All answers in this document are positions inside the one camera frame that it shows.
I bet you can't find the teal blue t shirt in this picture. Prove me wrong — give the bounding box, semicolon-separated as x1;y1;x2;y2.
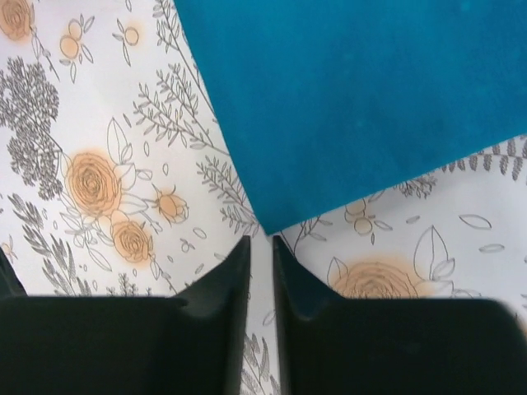
175;1;526;235

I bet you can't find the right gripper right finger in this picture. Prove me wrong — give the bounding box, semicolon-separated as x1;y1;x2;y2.
273;237;526;394

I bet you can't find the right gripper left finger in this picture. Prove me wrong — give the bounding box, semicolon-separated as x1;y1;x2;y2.
1;236;251;394

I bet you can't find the floral patterned table cloth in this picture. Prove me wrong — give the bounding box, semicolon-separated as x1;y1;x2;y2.
1;1;526;394

